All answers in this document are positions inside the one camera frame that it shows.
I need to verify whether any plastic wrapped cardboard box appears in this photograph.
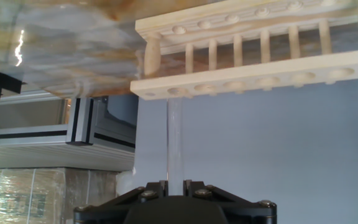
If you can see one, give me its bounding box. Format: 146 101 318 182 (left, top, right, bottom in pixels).
0 167 118 224

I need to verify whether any orange marble pattern mat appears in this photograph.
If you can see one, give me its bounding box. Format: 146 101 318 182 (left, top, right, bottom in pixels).
0 0 358 99

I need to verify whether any aluminium profile frame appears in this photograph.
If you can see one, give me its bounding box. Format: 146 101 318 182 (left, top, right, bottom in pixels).
0 90 139 172

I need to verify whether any wooden test tube rack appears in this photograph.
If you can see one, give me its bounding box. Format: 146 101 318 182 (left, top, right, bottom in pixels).
130 0 358 101

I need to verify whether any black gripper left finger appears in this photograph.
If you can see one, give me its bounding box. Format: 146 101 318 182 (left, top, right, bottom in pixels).
73 179 168 224

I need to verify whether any clear glass test tube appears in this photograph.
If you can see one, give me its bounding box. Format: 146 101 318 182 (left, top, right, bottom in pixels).
166 98 185 196

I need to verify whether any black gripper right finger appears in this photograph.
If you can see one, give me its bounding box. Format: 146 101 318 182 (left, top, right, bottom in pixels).
183 179 278 224

